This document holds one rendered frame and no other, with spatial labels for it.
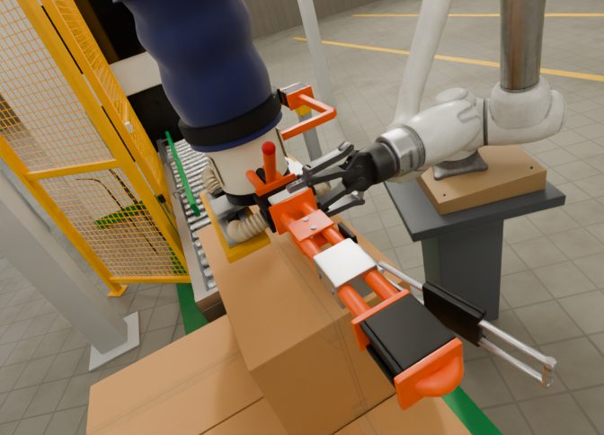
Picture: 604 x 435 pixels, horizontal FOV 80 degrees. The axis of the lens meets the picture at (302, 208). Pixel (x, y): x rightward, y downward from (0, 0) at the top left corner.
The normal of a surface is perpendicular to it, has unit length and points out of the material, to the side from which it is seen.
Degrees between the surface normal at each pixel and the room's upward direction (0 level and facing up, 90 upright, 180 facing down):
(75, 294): 90
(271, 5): 90
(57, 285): 90
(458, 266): 90
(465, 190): 5
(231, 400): 0
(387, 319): 0
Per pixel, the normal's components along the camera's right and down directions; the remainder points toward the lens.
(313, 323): -0.26, -0.80
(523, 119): -0.30, 0.72
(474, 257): 0.07, 0.55
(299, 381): 0.41, 0.42
